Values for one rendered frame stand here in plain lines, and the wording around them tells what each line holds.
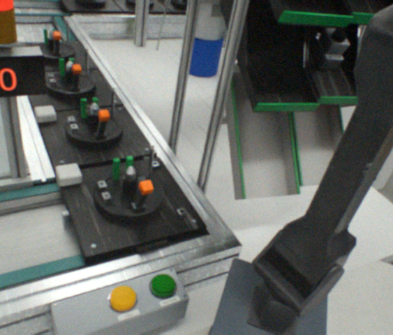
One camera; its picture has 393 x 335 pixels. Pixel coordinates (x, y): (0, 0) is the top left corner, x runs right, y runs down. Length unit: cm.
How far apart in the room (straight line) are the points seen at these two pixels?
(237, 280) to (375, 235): 59
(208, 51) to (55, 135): 82
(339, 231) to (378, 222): 69
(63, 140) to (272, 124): 49
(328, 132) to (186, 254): 47
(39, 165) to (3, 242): 20
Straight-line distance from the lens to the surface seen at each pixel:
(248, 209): 102
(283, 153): 89
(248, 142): 86
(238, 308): 57
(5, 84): 73
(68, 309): 66
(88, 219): 77
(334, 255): 47
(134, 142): 98
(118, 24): 192
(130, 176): 77
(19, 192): 88
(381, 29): 38
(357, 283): 97
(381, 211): 121
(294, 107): 76
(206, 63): 163
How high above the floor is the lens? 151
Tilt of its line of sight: 36 degrees down
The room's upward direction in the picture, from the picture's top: 11 degrees clockwise
